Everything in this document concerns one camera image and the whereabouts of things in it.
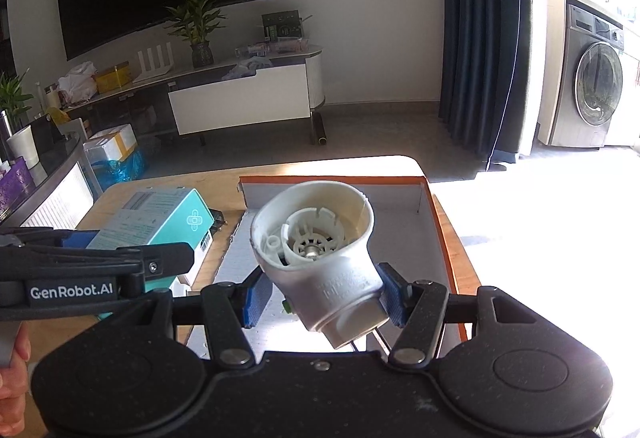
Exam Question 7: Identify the teal white carton box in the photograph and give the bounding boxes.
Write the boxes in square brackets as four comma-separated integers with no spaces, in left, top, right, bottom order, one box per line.
[88,187,214,297]

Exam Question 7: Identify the white round plug device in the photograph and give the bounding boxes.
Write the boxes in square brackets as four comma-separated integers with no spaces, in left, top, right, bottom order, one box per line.
[250,180,388,349]

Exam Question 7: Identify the person's left hand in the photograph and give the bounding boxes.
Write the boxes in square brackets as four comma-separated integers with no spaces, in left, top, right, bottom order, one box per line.
[0,323,32,437]

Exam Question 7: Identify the orange white cardboard tray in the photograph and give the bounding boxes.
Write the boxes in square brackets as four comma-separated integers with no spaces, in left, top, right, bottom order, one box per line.
[215,176,457,359]

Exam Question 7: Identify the black power adapter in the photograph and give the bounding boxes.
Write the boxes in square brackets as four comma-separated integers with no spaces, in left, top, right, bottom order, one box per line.
[209,209,227,233]

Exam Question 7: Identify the blue plastic bag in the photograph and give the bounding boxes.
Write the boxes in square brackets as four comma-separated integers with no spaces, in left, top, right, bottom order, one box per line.
[92,149,146,191]

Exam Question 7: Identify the purple storage tray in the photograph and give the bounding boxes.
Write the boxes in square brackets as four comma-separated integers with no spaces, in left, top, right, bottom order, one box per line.
[0,157,36,221]

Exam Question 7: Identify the round dark side table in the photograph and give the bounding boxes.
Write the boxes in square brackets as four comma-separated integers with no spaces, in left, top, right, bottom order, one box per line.
[1,119,103,229]

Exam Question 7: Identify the cardboard box with tape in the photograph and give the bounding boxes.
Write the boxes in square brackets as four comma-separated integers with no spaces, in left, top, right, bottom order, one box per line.
[84,124,138,164]

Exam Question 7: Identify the plant in white pot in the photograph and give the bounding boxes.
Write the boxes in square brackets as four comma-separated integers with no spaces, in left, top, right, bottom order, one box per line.
[1,72,39,169]

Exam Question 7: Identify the white plastic bag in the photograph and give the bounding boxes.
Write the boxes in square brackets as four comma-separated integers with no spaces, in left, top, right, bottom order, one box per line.
[58,61,98,105]

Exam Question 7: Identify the yellow tin box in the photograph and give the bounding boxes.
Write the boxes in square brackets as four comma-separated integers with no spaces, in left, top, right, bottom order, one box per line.
[93,61,132,94]

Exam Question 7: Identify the white wifi router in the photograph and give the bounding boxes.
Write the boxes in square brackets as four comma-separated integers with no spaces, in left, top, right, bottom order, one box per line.
[132,42,175,84]

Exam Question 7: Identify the white TV console cabinet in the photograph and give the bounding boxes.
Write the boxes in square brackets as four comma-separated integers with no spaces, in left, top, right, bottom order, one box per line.
[66,45,326,143]

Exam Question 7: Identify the bamboo plant in vase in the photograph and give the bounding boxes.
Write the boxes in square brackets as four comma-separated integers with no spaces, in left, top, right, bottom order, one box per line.
[166,0,227,69]

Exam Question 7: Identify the dark blue curtain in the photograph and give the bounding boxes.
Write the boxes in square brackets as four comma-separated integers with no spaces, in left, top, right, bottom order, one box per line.
[438,0,530,165]

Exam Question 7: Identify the black green picture box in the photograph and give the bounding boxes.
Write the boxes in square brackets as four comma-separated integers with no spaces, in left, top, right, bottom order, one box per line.
[262,10,304,42]

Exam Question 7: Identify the silver washing machine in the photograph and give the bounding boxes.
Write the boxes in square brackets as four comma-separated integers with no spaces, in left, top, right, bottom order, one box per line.
[548,0,624,149]

